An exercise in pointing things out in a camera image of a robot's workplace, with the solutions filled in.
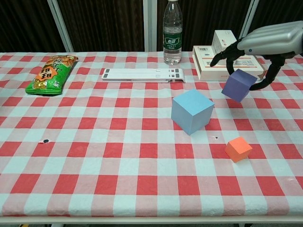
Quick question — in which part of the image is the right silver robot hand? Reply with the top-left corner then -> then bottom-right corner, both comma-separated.
209,20 -> 303,91

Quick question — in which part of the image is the purple cube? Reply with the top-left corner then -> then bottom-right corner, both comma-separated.
221,69 -> 258,103

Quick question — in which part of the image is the orange cube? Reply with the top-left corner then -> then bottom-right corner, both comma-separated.
224,136 -> 253,163

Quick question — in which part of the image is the small white box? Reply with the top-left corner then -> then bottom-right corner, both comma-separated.
211,29 -> 237,54

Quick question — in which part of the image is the flat white orange box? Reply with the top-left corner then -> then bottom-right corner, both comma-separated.
192,45 -> 266,81

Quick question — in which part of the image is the clear water bottle green label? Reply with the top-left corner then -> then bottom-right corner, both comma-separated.
162,0 -> 183,66

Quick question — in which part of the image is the blue cube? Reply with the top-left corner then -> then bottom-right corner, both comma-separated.
170,89 -> 215,136

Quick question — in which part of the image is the white flat long box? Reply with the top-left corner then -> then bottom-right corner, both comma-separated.
102,68 -> 186,84

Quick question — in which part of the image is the red white checkered tablecloth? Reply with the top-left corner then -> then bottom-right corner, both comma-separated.
0,51 -> 303,217

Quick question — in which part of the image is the green snack bag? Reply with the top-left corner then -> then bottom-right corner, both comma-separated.
25,55 -> 79,96

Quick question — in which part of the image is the white aluminium partition post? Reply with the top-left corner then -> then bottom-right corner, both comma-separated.
143,0 -> 158,52
46,0 -> 74,52
238,0 -> 260,40

